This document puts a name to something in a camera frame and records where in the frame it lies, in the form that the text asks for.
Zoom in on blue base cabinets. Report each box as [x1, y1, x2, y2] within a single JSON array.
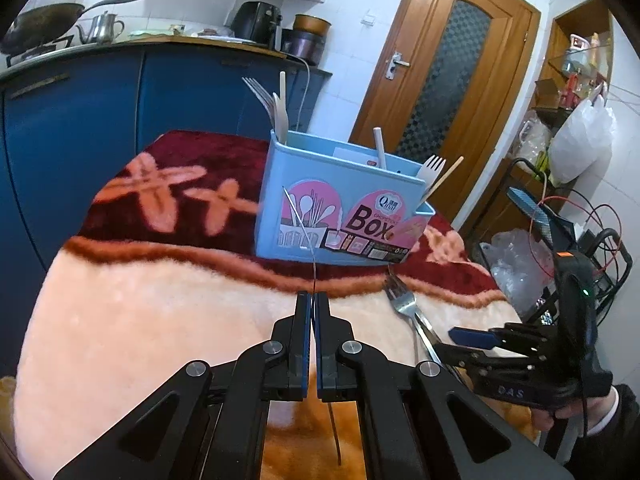
[[0, 45, 333, 376]]

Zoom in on black air fryer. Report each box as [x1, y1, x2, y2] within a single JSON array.
[[229, 1, 283, 46]]

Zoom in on gas stove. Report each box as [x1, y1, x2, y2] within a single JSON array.
[[5, 37, 76, 68]]

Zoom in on orange and maroon floral blanket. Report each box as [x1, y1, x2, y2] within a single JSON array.
[[0, 130, 541, 480]]

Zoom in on white plastic bag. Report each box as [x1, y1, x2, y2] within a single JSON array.
[[547, 95, 618, 186]]

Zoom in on thin metal wire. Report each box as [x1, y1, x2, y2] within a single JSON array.
[[282, 186, 346, 467]]

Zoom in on wooden chopstick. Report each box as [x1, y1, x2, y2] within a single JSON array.
[[415, 156, 465, 208]]

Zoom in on metal kettle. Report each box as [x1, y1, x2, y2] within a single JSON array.
[[76, 11, 126, 45]]

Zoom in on brown pot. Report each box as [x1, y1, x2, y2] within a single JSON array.
[[292, 14, 333, 35]]

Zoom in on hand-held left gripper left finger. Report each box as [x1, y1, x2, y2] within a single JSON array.
[[52, 291, 312, 480]]

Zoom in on white power cable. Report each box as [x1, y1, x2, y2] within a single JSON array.
[[295, 55, 313, 131]]

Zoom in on stainless steel fork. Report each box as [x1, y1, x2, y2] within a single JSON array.
[[242, 76, 277, 128], [382, 267, 443, 366]]

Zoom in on person's right forearm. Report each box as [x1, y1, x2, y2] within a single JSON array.
[[542, 385, 640, 480]]

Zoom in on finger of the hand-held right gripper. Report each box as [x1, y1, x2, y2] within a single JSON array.
[[432, 342, 501, 380], [448, 322, 543, 354]]

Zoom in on person's right hand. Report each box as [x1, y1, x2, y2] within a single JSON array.
[[532, 385, 622, 433]]

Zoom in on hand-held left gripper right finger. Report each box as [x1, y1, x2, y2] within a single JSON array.
[[314, 291, 576, 480]]

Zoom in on metal door handle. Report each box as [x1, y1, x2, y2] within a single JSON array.
[[385, 51, 411, 80]]

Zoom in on wooden wall shelf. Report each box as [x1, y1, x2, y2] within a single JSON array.
[[530, 0, 615, 128]]

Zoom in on black kitchen countertop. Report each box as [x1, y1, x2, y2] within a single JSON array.
[[0, 34, 333, 86]]

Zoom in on black wire rack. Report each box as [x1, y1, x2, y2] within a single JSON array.
[[480, 157, 636, 331]]

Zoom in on wooden door with glass panel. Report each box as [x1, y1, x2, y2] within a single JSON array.
[[349, 0, 542, 223]]

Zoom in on light blue utensil box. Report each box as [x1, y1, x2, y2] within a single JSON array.
[[254, 129, 435, 266]]

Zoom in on blue flat item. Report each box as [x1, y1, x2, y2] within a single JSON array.
[[507, 186, 568, 256]]

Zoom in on clear plastic bag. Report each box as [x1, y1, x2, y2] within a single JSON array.
[[480, 230, 556, 318]]

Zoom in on black wok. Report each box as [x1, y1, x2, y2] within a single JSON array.
[[0, 0, 151, 56]]

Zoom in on red cable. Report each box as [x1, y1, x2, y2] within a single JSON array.
[[530, 204, 626, 311]]

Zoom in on white spoon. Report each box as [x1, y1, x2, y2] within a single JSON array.
[[271, 92, 289, 145]]

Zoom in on white fork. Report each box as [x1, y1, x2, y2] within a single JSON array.
[[416, 155, 447, 196]]

